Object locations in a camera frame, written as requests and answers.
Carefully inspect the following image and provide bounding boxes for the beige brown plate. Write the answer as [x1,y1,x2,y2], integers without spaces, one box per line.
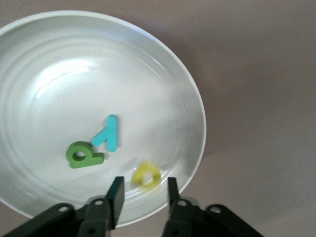
[0,9,207,229]

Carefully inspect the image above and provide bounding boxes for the teal letter y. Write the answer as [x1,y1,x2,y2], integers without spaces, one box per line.
[91,114,119,153]

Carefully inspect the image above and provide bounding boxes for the green letter p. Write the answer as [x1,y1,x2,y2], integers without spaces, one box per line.
[65,141,105,169]

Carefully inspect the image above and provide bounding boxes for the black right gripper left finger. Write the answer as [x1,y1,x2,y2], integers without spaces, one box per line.
[1,176,125,237]

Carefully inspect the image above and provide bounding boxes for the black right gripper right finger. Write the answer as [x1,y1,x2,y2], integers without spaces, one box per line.
[161,177,265,237]

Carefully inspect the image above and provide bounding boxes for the brown paper table cover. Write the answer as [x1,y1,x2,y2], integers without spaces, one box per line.
[0,0,316,237]

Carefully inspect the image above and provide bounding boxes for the yellow letter a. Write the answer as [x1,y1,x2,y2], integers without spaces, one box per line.
[130,159,163,193]

